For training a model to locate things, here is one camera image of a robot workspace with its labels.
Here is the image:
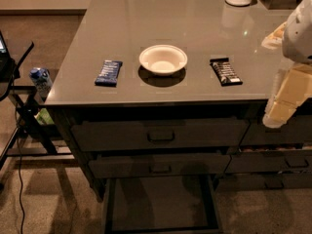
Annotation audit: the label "white bowl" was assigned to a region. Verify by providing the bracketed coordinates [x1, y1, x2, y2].
[138, 45, 188, 76]

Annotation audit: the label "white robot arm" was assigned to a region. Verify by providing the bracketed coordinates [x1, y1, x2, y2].
[261, 0, 312, 129]

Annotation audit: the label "green packet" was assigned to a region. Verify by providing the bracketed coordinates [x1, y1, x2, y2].
[35, 108, 54, 125]

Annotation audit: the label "bottom right drawer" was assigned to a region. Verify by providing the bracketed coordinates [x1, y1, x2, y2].
[215, 174, 312, 192]

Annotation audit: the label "black cable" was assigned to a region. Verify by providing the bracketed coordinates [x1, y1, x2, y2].
[14, 100, 27, 234]

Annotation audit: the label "blue rxbar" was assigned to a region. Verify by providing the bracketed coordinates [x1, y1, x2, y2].
[95, 60, 123, 87]

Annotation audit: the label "top left drawer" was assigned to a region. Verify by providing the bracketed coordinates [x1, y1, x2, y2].
[71, 118, 249, 151]

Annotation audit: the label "black side stand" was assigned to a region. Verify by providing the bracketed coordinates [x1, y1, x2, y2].
[0, 31, 70, 167]

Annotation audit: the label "black chocolate rxbar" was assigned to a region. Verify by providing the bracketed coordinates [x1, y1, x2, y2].
[210, 58, 243, 87]

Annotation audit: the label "middle left drawer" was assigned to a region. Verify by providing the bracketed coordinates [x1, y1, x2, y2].
[89, 153, 230, 178]

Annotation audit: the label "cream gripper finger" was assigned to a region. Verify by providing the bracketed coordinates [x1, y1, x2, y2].
[261, 22, 287, 50]
[262, 63, 312, 128]

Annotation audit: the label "middle right drawer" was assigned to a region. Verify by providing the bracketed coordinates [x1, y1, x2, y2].
[225, 150, 312, 174]

